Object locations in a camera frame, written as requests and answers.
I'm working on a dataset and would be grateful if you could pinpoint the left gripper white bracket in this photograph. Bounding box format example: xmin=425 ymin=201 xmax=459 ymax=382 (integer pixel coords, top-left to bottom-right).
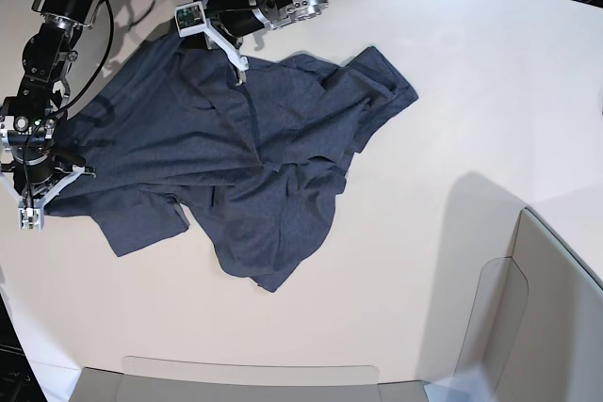
xmin=174 ymin=0 xmax=249 ymax=86

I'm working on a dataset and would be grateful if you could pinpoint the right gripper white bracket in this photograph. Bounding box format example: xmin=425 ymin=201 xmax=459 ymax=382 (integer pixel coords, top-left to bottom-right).
xmin=1 ymin=166 xmax=96 ymax=231

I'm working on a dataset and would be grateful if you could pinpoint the dark blue t-shirt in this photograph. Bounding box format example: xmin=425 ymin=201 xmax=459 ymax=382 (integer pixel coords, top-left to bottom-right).
xmin=45 ymin=35 xmax=418 ymax=292

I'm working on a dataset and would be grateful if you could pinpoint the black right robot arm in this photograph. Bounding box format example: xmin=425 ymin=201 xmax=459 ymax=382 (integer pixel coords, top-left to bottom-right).
xmin=1 ymin=0 xmax=107 ymax=230

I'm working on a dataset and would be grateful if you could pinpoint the grey front partition panel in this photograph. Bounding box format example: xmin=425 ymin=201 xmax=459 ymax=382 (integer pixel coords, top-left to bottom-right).
xmin=70 ymin=357 xmax=442 ymax=401

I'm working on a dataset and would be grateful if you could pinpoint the grey partition panel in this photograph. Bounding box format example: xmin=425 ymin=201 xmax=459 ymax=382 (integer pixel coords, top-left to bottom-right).
xmin=70 ymin=357 xmax=442 ymax=401
xmin=454 ymin=207 xmax=603 ymax=402

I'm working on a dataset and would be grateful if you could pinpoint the grey right side partition panel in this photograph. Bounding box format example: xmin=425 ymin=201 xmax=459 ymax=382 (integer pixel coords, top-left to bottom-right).
xmin=454 ymin=207 xmax=603 ymax=402

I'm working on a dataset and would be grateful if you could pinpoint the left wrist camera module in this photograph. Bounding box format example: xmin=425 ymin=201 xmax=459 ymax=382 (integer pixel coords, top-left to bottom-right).
xmin=174 ymin=1 xmax=206 ymax=38

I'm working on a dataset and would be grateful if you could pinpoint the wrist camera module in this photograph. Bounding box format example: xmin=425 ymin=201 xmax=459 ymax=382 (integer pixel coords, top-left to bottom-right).
xmin=18 ymin=207 xmax=44 ymax=231
xmin=174 ymin=1 xmax=206 ymax=38

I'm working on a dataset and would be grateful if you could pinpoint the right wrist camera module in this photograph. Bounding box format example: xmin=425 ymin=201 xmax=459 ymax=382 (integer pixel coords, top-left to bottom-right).
xmin=18 ymin=207 xmax=44 ymax=231

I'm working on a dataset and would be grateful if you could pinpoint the clear acrylic right panel bracket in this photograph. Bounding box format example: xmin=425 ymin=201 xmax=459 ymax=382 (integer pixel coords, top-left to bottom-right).
xmin=455 ymin=257 xmax=529 ymax=384

